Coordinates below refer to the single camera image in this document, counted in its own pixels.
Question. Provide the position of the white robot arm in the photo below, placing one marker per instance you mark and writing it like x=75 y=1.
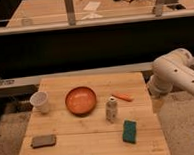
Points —
x=171 y=70

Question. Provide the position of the orange bowl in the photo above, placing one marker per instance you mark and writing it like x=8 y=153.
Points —
x=81 y=100

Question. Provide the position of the orange marker pen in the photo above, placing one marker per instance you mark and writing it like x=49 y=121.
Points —
x=123 y=97

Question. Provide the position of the green sponge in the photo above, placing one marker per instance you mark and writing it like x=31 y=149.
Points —
x=129 y=131

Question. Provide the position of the white paper cup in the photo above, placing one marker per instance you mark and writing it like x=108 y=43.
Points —
x=39 y=100

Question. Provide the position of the white paper sheet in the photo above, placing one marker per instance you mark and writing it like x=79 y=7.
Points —
x=92 y=6

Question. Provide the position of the grey rectangular block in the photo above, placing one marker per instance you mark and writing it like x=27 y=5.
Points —
x=43 y=141

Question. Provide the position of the grey metal post left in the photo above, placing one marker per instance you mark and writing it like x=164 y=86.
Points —
x=70 y=12

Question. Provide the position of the grey metal post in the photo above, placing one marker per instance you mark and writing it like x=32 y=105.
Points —
x=160 y=4
x=70 y=12

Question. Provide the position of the grey metal post right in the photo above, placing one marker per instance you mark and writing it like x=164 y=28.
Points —
x=160 y=4

